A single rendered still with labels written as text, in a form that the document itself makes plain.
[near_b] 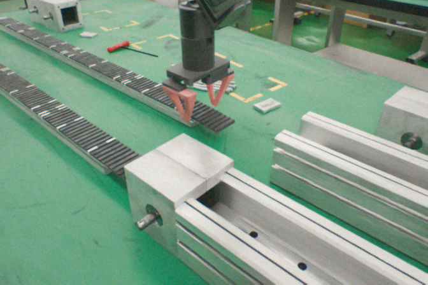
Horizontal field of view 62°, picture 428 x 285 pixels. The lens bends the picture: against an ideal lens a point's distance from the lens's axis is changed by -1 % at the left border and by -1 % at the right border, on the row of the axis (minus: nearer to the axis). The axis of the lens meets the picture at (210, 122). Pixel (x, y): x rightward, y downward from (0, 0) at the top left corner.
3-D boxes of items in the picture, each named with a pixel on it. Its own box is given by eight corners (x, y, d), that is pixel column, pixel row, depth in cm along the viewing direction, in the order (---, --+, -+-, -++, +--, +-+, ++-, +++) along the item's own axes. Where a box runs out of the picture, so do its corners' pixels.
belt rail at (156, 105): (-4, 27, 123) (-7, 19, 122) (8, 25, 126) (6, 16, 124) (190, 127, 68) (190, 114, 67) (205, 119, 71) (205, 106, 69)
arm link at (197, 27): (171, -1, 57) (196, 5, 53) (200, -9, 61) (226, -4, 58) (174, 41, 60) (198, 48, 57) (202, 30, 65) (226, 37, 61)
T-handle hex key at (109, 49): (106, 53, 102) (105, 46, 101) (127, 44, 108) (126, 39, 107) (147, 64, 95) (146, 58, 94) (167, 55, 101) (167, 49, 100)
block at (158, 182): (117, 231, 47) (106, 175, 42) (186, 185, 54) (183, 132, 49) (163, 273, 41) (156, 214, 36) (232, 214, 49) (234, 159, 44)
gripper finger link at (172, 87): (217, 117, 67) (217, 71, 62) (190, 133, 63) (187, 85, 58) (192, 105, 71) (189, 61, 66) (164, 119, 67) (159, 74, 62)
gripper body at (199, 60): (231, 70, 65) (232, 30, 61) (191, 90, 59) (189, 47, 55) (205, 61, 69) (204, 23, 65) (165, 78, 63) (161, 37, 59)
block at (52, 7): (39, 28, 122) (32, 0, 117) (69, 21, 129) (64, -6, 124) (53, 35, 116) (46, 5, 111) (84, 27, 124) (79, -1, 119)
